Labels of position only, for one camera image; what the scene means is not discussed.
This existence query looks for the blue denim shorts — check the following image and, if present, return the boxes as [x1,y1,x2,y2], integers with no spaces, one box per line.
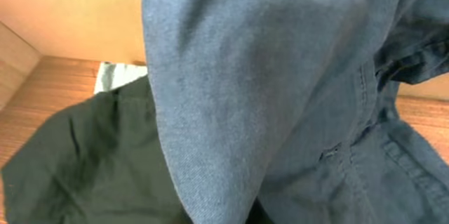
[142,0,448,223]

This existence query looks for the folded light grey garment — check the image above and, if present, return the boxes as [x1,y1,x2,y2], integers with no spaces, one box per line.
[93,62,147,95]

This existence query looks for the folded black t-shirt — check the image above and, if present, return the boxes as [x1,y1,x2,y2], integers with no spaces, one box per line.
[2,77,190,224]

